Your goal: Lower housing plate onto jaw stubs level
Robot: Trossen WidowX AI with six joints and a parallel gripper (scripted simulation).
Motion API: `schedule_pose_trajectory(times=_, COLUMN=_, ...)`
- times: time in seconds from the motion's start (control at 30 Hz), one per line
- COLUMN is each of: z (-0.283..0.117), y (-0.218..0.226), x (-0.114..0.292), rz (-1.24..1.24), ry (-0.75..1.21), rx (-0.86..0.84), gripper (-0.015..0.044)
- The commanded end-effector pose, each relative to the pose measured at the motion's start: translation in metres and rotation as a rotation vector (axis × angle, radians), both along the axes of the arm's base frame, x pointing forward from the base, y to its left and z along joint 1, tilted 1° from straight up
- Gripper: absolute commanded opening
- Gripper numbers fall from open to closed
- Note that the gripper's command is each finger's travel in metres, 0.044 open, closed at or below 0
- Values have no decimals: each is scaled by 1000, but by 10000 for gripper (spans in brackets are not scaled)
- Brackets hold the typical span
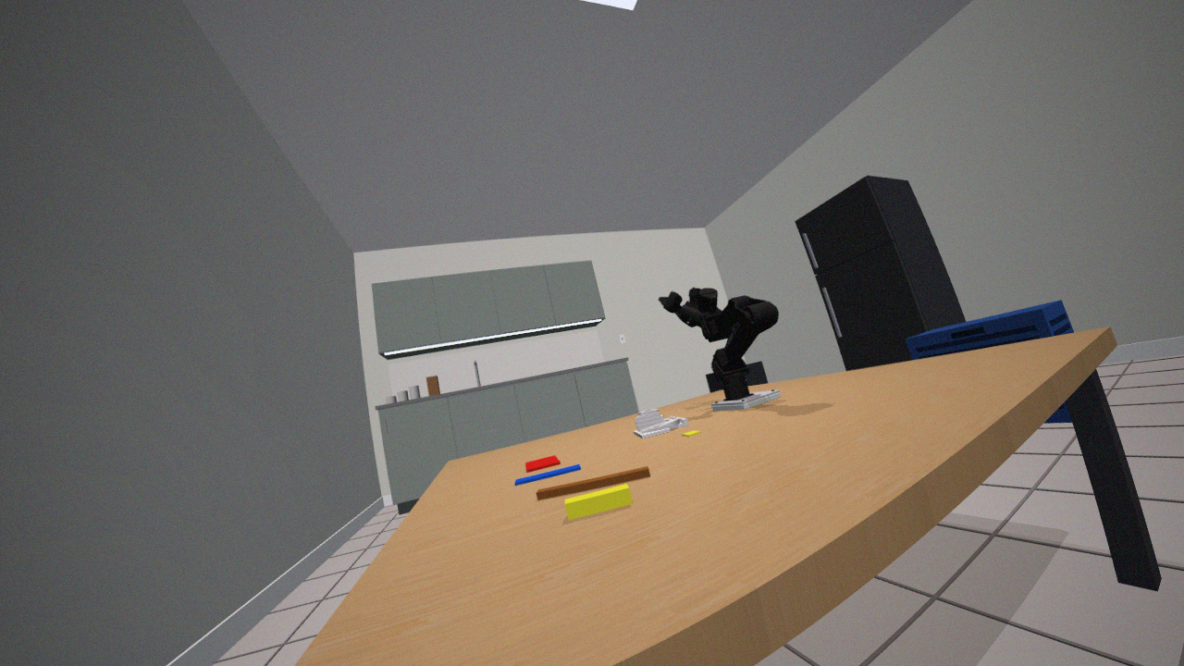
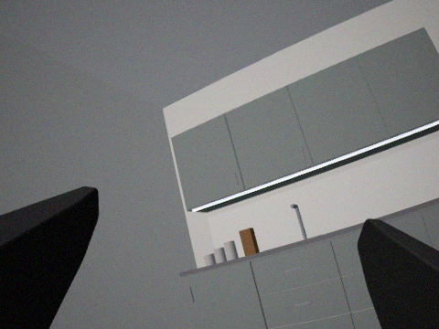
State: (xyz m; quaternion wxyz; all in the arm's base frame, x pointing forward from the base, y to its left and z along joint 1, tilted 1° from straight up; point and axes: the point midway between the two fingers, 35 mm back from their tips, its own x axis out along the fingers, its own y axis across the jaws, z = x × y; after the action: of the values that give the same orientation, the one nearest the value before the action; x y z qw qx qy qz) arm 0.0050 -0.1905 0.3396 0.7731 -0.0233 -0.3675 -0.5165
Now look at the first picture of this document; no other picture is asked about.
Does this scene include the blue long thin bar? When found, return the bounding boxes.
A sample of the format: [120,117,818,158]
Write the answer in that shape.
[515,465,581,486]

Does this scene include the brown flat bar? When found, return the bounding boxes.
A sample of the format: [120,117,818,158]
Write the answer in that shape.
[536,466,650,500]

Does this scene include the red flat block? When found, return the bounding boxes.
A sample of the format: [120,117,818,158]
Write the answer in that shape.
[525,455,561,473]

